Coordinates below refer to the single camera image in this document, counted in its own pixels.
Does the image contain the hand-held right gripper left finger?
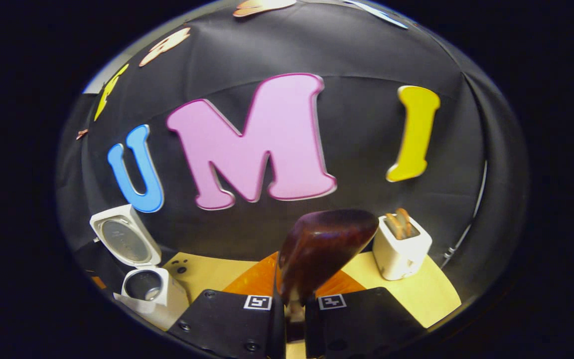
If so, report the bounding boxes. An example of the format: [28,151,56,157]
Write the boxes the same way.
[167,252,286,359]

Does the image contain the white toaster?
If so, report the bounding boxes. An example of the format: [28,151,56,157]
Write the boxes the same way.
[373,215,433,281]

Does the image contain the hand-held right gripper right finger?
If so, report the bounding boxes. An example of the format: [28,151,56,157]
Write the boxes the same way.
[304,272,425,359]

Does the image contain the black backdrop cloth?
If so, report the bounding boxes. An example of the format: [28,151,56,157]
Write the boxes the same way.
[57,0,531,300]

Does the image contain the white wall cable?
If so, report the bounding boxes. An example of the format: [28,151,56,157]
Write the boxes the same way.
[441,160,488,268]

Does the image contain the dark wooden spoon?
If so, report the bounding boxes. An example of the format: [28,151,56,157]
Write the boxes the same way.
[277,209,380,325]

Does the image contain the white rice cooker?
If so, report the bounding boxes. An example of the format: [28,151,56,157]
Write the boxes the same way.
[90,204,190,331]

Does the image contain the toast slice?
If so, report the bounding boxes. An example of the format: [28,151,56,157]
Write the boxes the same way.
[397,208,414,236]
[386,213,403,239]

